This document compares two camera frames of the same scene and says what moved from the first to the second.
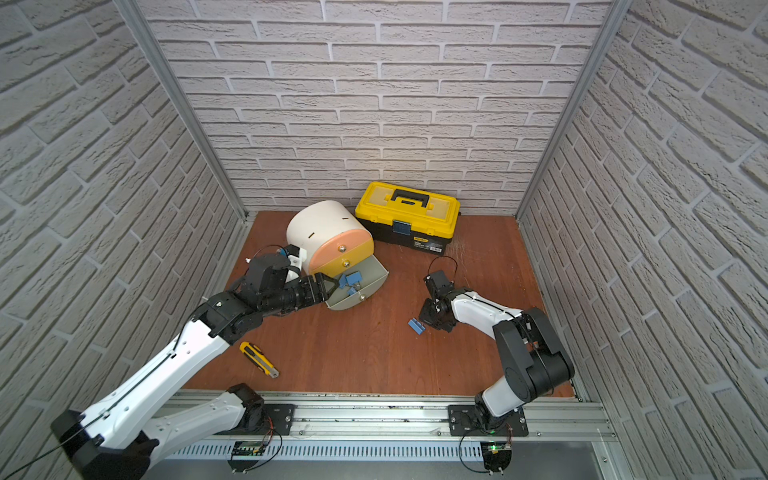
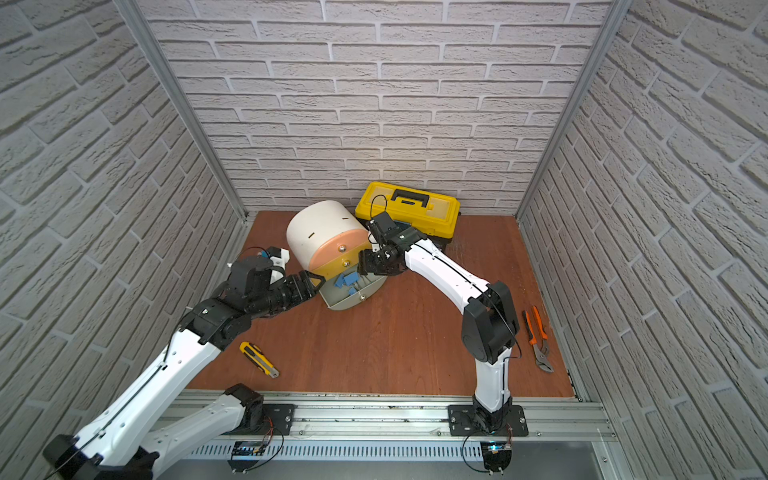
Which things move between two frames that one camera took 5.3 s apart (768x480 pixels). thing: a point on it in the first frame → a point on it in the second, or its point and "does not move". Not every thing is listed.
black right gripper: [425, 315] → [366, 264]
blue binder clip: [354, 278] does not move
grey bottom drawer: [373, 279] does not move
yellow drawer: [352, 257] does not move
